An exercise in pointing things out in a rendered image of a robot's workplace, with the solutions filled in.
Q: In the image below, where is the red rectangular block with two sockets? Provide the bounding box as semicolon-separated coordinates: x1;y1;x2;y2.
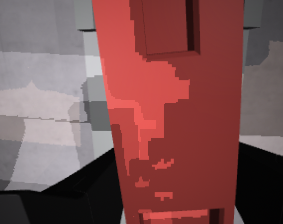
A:
92;0;244;224

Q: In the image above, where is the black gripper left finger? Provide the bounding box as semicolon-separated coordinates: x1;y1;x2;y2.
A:
0;147;123;224

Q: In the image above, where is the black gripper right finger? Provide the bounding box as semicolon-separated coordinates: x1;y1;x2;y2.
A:
235;141;283;224

